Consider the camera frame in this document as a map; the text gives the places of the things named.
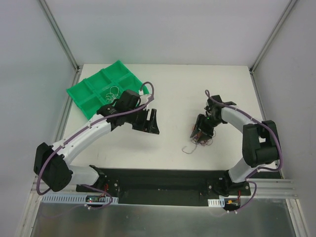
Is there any white wire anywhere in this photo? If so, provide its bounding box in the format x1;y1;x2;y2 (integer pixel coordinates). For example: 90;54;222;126
105;85;121;103

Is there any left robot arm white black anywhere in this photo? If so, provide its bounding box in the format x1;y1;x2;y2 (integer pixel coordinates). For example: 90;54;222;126
34;90;159;192

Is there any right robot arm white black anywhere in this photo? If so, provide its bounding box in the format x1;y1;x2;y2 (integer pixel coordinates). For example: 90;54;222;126
190;94;283;195

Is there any green compartment tray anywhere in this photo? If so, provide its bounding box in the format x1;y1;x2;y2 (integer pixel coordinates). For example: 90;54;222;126
67;60;143;119

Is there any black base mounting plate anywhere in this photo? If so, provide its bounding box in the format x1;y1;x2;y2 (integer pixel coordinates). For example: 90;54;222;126
76;167;251;204

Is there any black wire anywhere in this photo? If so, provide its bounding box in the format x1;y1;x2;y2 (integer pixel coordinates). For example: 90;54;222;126
182;144;197;155

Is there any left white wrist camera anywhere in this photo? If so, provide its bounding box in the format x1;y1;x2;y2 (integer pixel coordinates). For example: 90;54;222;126
138;90;152;106

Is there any right white cable duct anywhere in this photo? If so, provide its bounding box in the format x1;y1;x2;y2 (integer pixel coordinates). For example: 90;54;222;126
207;198;225;208

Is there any white cable duct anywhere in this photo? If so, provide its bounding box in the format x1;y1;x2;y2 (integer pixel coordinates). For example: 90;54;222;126
207;198;225;208
41;194;119;205

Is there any left white cable duct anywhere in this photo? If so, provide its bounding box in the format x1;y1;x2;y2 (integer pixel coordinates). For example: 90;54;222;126
41;194;119;205

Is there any left aluminium frame post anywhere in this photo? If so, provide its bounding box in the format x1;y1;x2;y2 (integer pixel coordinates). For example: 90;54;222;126
37;0;80;71

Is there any aluminium frame post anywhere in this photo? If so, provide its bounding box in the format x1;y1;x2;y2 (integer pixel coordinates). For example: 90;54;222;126
37;0;80;71
249;0;299;75

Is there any right aluminium frame post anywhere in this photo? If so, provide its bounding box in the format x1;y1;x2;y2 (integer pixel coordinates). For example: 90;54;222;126
249;0;299;75

